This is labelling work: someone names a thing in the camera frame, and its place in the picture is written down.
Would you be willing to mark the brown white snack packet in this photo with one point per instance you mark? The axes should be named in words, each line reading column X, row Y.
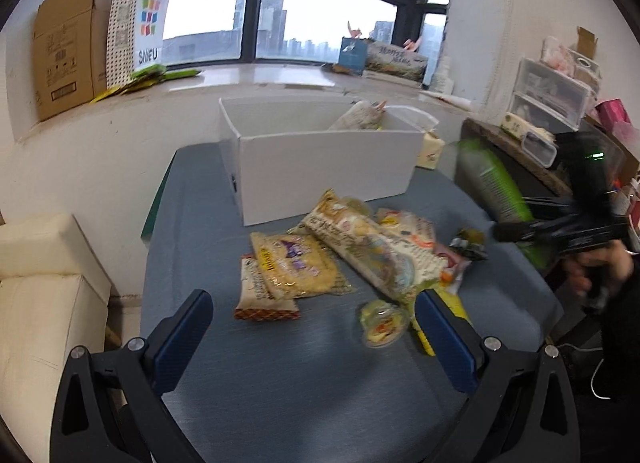
column 257, row 300

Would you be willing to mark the landscape printed tissue box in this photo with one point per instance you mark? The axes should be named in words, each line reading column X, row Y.
column 395, row 65

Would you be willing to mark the lime green snack packet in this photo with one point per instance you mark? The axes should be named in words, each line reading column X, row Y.
column 492, row 183

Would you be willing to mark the cream tissue pack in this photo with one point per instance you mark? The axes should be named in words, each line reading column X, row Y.
column 430, row 150

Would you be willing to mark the orange white snack packet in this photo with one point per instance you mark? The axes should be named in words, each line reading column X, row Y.
column 407, row 225

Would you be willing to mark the small dark green snack packet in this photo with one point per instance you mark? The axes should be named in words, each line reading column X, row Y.
column 470, row 243

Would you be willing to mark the brown cardboard carton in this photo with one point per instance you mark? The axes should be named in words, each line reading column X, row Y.
column 65, row 53

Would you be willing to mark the pile of green yellow sachets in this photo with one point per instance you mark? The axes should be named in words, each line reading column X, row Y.
column 145, row 79

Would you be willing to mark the clear plastic drawer unit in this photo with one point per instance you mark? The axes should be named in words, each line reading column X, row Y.
column 550, row 93

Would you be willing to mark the pink patterned packet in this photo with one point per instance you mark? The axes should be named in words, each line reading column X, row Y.
column 557, row 57

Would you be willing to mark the blue grey tablecloth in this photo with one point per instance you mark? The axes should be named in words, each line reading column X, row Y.
column 310, row 388

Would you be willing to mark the orange paper figure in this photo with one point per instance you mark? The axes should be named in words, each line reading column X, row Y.
column 412, row 44
column 355, row 32

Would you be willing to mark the small blue box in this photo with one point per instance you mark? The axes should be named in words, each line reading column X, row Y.
column 352, row 57

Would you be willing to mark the clear jelly cup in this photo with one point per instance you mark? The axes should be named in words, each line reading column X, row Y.
column 382, row 325

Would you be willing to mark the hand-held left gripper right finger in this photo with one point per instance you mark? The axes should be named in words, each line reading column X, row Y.
column 447, row 343

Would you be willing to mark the cream printed packet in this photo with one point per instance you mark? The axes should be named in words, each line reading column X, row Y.
column 517, row 125

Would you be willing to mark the brown side table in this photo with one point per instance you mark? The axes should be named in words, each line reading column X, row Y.
column 492, row 140

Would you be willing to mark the yellow purple snack packet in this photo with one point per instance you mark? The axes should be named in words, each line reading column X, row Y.
column 295, row 263

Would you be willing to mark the white tube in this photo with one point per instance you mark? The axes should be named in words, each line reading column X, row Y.
column 447, row 99

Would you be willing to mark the small open cardboard box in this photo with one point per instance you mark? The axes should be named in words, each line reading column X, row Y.
column 586, row 43

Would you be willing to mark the white spray bottle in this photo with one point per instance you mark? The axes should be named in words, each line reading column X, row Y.
column 442, row 75

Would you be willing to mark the long cream snack packet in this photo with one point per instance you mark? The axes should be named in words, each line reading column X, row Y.
column 360, row 248

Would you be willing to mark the person's right hand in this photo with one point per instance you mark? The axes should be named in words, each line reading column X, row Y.
column 582, row 278

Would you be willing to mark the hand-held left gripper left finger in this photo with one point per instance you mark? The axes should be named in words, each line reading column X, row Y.
column 175, row 343

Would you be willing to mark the white leather sofa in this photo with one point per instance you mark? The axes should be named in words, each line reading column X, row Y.
column 45, row 333

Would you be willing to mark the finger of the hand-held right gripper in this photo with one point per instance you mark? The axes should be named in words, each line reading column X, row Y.
column 547, row 201
column 530, row 232

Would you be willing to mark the white dotted shopping bag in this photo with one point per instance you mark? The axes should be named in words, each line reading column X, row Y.
column 145, row 43

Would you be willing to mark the white cardboard box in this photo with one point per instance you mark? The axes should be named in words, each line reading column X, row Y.
column 320, row 178

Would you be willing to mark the pink box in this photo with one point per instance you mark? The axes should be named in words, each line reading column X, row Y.
column 612, row 113

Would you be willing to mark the black window frame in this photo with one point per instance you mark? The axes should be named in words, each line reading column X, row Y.
column 255, row 18

